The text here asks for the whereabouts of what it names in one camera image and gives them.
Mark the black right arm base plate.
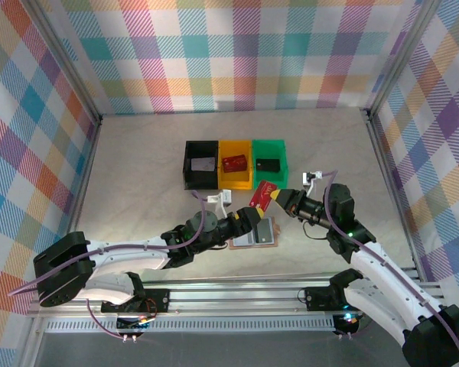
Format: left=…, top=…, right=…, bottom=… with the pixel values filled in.
left=303, top=285, right=376, bottom=311

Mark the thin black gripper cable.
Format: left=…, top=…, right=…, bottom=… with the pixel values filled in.
left=301, top=223, right=330, bottom=242

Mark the small circuit board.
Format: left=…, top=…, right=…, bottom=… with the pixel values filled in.
left=116, top=313, right=153, bottom=333
left=333, top=312, right=363, bottom=334

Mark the black plastic bin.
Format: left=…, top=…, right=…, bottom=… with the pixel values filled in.
left=182, top=140, right=220, bottom=191

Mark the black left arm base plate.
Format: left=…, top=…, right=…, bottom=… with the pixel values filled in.
left=100, top=288, right=172, bottom=313

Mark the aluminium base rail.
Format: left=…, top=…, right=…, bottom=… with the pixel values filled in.
left=26, top=267, right=451, bottom=320

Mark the aluminium side rail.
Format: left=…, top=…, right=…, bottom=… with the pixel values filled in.
left=21, top=116, right=104, bottom=367
left=361, top=109, right=459, bottom=367

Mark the green plastic bin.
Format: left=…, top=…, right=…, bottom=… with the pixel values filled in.
left=251, top=139, right=291, bottom=184

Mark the black plastic card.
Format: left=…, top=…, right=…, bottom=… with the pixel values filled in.
left=253, top=217, right=275, bottom=245
left=256, top=158, right=281, bottom=172

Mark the tan leather card holder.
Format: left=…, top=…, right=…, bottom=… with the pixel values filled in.
left=228, top=215, right=283, bottom=250

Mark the slotted white cable duct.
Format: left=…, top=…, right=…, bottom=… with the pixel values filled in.
left=44, top=319, right=337, bottom=334

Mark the red plastic card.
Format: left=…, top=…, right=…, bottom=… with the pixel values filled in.
left=221, top=154, right=249, bottom=173
left=248, top=180, right=279, bottom=213

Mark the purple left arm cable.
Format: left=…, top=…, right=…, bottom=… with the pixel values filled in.
left=7, top=190, right=210, bottom=341

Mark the aluminium corner post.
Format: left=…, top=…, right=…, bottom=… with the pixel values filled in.
left=21, top=0, right=104, bottom=127
left=361, top=0, right=444, bottom=119

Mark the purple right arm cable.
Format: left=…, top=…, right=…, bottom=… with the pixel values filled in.
left=321, top=169, right=459, bottom=367

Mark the yellow plastic bin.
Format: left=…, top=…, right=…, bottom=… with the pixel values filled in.
left=217, top=139, right=253, bottom=191

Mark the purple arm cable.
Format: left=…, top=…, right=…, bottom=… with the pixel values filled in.
left=7, top=190, right=210, bottom=341
left=321, top=169, right=459, bottom=367

